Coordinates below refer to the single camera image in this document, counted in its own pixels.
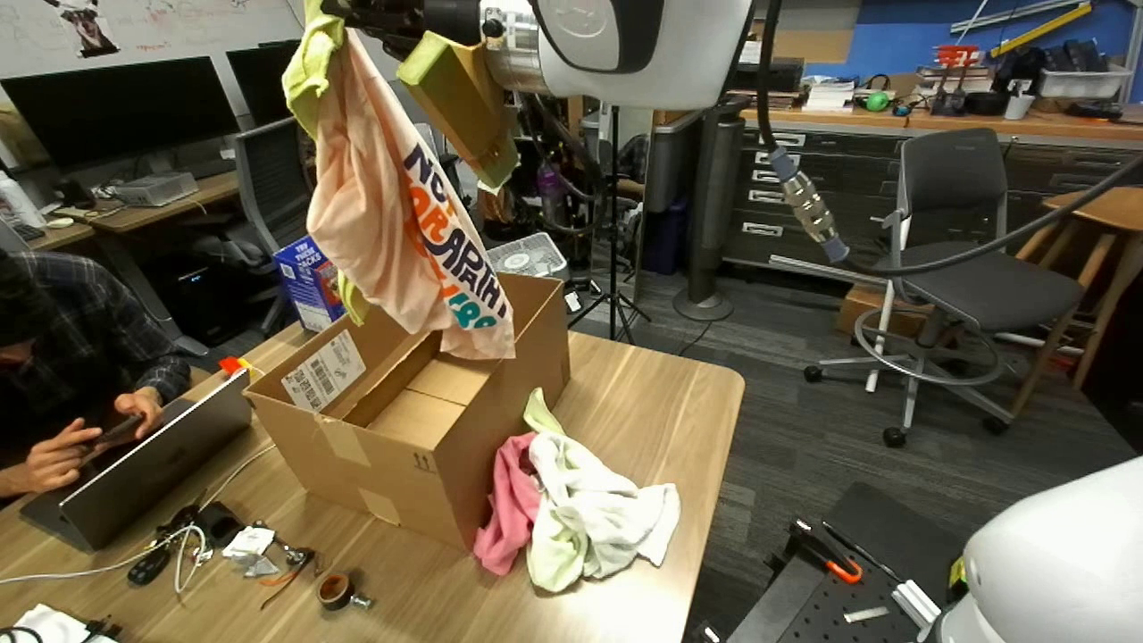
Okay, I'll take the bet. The white terry towel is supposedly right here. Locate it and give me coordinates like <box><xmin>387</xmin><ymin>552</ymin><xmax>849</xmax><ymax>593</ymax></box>
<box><xmin>527</xmin><ymin>428</ymin><xmax>685</xmax><ymax>584</ymax></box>

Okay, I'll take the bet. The black power adapter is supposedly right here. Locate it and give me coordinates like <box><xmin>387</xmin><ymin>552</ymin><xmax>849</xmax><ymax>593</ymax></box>
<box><xmin>186</xmin><ymin>495</ymin><xmax>249</xmax><ymax>550</ymax></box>

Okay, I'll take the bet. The person left hand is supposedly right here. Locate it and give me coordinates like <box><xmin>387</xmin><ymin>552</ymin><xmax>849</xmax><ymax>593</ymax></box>
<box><xmin>110</xmin><ymin>384</ymin><xmax>173</xmax><ymax>441</ymax></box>

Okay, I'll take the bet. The orange handled clamp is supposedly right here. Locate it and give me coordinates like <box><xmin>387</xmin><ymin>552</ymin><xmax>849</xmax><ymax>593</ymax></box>
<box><xmin>787</xmin><ymin>513</ymin><xmax>872</xmax><ymax>590</ymax></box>

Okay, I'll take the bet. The llama figure picture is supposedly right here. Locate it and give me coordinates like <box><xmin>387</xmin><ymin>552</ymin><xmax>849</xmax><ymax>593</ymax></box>
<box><xmin>47</xmin><ymin>0</ymin><xmax>122</xmax><ymax>60</ymax></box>

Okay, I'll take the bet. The black phone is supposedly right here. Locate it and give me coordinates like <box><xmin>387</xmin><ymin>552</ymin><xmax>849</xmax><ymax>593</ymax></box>
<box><xmin>70</xmin><ymin>409</ymin><xmax>139</xmax><ymax>459</ymax></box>

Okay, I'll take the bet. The silver metal cylinder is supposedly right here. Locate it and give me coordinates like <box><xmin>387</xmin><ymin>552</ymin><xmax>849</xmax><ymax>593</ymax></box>
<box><xmin>889</xmin><ymin>574</ymin><xmax>948</xmax><ymax>633</ymax></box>

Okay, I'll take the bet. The brown cardboard box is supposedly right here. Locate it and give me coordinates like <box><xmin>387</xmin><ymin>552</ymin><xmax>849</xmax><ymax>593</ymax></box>
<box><xmin>243</xmin><ymin>270</ymin><xmax>574</xmax><ymax>552</ymax></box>

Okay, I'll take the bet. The blue product box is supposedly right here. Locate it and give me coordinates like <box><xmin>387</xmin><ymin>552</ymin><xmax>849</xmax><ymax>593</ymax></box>
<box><xmin>272</xmin><ymin>232</ymin><xmax>352</xmax><ymax>334</ymax></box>

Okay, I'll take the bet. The person right hand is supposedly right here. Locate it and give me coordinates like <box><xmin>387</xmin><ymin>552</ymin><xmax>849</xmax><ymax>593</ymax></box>
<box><xmin>21</xmin><ymin>415</ymin><xmax>108</xmax><ymax>495</ymax></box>

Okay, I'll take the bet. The person left forearm plaid sleeve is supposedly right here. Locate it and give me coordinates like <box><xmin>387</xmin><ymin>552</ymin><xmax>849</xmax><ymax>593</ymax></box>
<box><xmin>70</xmin><ymin>334</ymin><xmax>198</xmax><ymax>415</ymax></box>

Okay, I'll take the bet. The metal storage shelf rack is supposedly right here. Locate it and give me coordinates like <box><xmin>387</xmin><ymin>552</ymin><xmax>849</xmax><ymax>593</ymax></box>
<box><xmin>511</xmin><ymin>87</ymin><xmax>621</xmax><ymax>244</ymax></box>

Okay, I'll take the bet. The yellow wrist camera bar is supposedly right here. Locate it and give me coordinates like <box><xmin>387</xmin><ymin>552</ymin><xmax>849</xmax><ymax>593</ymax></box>
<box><xmin>393</xmin><ymin>31</ymin><xmax>527</xmax><ymax>196</ymax></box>

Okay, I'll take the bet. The grey plastic box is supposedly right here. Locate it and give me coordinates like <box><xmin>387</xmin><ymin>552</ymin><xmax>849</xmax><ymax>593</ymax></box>
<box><xmin>486</xmin><ymin>229</ymin><xmax>573</xmax><ymax>284</ymax></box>

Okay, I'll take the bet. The peach printed cloth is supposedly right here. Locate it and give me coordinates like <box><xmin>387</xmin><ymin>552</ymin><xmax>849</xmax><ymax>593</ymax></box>
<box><xmin>303</xmin><ymin>23</ymin><xmax>523</xmax><ymax>365</ymax></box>

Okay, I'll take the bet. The grey framed monitor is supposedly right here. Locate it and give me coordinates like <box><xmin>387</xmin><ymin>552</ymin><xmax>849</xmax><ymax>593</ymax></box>
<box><xmin>228</xmin><ymin>114</ymin><xmax>318</xmax><ymax>256</ymax></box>

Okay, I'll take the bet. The wooden office desk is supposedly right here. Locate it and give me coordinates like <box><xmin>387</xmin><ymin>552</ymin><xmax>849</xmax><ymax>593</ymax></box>
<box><xmin>0</xmin><ymin>168</ymin><xmax>247</xmax><ymax>244</ymax></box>

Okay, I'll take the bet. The black swivel office chair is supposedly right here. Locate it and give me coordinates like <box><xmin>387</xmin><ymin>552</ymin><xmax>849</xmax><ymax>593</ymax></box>
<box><xmin>802</xmin><ymin>123</ymin><xmax>1091</xmax><ymax>449</ymax></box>

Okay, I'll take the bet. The blue wall board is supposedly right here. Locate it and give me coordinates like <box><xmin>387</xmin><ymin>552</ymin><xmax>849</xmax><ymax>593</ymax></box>
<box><xmin>849</xmin><ymin>0</ymin><xmax>1135</xmax><ymax>87</ymax></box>

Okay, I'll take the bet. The grey keyboard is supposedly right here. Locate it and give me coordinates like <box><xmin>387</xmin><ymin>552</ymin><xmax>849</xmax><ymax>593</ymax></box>
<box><xmin>105</xmin><ymin>172</ymin><xmax>203</xmax><ymax>215</ymax></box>

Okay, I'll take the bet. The wooden workbench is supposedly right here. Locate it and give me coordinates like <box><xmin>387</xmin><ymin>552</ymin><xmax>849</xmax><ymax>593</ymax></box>
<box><xmin>747</xmin><ymin>101</ymin><xmax>1143</xmax><ymax>153</ymax></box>

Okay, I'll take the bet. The black tripod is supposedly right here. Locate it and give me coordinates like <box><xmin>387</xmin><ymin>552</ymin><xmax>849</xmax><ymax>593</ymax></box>
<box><xmin>568</xmin><ymin>102</ymin><xmax>658</xmax><ymax>345</ymax></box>

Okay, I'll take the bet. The small cardboard floor box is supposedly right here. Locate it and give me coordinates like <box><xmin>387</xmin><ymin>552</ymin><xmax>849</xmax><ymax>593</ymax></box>
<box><xmin>836</xmin><ymin>283</ymin><xmax>940</xmax><ymax>343</ymax></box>

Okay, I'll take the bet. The black drawer cabinet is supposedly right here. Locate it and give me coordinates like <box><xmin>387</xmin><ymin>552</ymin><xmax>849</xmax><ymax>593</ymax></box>
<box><xmin>724</xmin><ymin>116</ymin><xmax>908</xmax><ymax>279</ymax></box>

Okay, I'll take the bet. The grey laptop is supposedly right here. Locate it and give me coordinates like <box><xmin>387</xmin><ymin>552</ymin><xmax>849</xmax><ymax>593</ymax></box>
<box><xmin>20</xmin><ymin>365</ymin><xmax>256</xmax><ymax>552</ymax></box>

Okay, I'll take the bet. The black perforated breadboard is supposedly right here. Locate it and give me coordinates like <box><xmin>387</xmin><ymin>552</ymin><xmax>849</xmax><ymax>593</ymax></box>
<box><xmin>722</xmin><ymin>512</ymin><xmax>958</xmax><ymax>643</ymax></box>

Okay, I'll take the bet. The black computer monitor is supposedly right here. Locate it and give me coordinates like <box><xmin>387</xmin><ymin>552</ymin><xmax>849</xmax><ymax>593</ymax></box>
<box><xmin>0</xmin><ymin>50</ymin><xmax>243</xmax><ymax>176</ymax></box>
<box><xmin>225</xmin><ymin>37</ymin><xmax>300</xmax><ymax>120</ymax></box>

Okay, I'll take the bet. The small clear packet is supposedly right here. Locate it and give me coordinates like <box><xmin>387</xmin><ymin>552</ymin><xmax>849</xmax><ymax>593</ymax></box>
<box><xmin>220</xmin><ymin>522</ymin><xmax>287</xmax><ymax>583</ymax></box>

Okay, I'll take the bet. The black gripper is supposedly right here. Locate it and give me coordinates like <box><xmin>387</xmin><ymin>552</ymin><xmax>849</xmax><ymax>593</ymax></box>
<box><xmin>341</xmin><ymin>0</ymin><xmax>486</xmax><ymax>60</ymax></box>

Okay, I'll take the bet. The brown tape roll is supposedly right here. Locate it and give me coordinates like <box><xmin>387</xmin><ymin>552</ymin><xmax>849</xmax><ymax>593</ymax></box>
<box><xmin>315</xmin><ymin>568</ymin><xmax>376</xmax><ymax>616</ymax></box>

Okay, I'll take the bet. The wooden stool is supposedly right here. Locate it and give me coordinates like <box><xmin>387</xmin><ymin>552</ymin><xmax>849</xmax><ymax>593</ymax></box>
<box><xmin>1011</xmin><ymin>183</ymin><xmax>1143</xmax><ymax>395</ymax></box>

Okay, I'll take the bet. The pale green cloth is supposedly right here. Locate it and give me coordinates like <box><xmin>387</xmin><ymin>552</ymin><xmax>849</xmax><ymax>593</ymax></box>
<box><xmin>520</xmin><ymin>384</ymin><xmax>595</xmax><ymax>596</ymax></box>

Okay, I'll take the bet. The person head and torso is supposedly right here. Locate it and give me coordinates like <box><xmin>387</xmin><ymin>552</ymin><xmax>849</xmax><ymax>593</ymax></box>
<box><xmin>0</xmin><ymin>247</ymin><xmax>137</xmax><ymax>466</ymax></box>

